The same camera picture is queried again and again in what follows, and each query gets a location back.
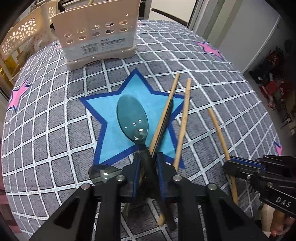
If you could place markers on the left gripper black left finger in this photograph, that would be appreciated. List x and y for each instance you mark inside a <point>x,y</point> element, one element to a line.
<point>131,173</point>

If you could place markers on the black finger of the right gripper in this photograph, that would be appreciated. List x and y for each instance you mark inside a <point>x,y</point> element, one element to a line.
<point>242,168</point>

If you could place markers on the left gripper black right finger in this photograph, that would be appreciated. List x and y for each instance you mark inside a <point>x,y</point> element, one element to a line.
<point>166,183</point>

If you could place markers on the wooden chopstick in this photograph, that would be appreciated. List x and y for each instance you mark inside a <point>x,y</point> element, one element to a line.
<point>233,186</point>
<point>164,138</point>
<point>182,125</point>

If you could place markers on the large translucent dark spoon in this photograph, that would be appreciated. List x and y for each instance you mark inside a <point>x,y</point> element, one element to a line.
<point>134,123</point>

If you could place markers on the beige plastic utensil holder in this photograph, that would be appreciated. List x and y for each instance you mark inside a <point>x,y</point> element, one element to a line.
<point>96,32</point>

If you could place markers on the person's right hand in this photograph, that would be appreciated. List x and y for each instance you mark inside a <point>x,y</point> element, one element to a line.
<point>280,223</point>

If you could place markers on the small translucent dark spoon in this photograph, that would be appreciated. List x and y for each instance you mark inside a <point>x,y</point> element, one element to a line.
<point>101,173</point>

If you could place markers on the grey checked star tablecloth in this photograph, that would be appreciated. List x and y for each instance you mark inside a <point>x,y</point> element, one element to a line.
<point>60,123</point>

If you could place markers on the black chair back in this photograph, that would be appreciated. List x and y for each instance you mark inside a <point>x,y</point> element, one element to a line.
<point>176,19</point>

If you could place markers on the beige perforated storage cart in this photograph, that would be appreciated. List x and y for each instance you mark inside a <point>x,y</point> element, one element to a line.
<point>31,33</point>

